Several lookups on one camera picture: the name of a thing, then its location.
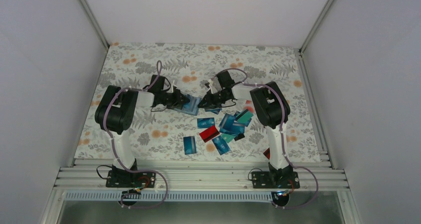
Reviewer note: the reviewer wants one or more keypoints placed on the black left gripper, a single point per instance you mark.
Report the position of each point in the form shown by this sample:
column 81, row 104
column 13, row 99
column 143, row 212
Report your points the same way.
column 177, row 102

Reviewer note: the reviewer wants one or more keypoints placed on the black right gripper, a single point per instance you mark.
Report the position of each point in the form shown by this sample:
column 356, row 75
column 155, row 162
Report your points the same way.
column 210, row 103

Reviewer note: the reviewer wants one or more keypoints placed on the teal leather card holder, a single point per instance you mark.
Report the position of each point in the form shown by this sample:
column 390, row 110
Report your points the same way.
column 191, row 107

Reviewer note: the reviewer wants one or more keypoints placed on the red card black stripe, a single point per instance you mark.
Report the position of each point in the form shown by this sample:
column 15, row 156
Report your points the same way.
column 267, row 153

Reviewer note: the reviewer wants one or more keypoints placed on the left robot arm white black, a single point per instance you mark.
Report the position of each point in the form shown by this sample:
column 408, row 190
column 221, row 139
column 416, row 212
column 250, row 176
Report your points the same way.
column 116, row 111

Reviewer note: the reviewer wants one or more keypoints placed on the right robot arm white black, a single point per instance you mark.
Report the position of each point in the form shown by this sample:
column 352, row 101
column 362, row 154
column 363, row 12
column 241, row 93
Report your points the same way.
column 271, row 108

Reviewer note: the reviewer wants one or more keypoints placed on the blue card stack upper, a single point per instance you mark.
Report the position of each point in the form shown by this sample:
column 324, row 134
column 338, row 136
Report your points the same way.
column 215, row 111

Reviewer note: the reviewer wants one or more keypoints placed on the blue card middle right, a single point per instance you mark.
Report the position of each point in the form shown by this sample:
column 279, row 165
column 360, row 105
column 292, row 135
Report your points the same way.
column 230, row 126

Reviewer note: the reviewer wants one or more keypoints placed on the teal green card right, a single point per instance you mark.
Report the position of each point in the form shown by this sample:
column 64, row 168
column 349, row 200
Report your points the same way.
column 244, row 117

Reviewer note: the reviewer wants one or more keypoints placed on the teal card centre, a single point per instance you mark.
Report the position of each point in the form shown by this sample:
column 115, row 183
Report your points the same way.
column 227, row 137

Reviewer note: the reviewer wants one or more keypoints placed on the small black card piece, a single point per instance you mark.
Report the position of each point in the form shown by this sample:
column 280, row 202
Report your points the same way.
column 239, row 137

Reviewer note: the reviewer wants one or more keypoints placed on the floral patterned table mat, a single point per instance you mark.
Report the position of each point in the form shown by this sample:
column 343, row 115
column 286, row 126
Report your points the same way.
column 157, row 134

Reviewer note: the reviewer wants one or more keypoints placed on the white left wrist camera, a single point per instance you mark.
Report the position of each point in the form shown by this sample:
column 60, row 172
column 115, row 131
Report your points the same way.
column 173, row 86

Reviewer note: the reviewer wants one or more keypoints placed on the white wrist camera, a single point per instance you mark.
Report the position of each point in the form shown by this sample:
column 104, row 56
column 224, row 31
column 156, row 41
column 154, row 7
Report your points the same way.
column 209, row 86
column 173, row 86

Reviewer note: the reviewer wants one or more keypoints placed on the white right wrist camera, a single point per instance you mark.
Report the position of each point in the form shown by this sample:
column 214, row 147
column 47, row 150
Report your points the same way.
column 209, row 86

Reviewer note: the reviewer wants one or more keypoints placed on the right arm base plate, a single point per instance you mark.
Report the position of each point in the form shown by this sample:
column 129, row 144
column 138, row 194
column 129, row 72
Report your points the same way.
column 264, row 180

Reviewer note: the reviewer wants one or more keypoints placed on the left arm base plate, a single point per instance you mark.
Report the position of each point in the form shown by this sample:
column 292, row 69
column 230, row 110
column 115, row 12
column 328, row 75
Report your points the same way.
column 122, row 179

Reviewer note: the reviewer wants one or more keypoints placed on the aluminium rail base front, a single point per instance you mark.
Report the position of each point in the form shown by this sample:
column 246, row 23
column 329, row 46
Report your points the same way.
column 200, row 175

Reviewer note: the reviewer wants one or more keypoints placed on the aluminium frame post left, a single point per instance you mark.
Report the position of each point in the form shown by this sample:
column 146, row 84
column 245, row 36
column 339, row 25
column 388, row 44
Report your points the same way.
column 94, row 23

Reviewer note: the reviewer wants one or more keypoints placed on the aluminium frame post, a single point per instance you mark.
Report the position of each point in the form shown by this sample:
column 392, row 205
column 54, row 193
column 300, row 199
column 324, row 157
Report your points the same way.
column 315, row 27
column 94, row 23

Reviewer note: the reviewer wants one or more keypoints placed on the grey cable duct front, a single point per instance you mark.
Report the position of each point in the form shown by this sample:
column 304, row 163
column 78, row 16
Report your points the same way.
column 172, row 196

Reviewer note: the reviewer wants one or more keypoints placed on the aluminium frame post right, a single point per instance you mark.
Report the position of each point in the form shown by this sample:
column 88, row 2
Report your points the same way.
column 315, row 27

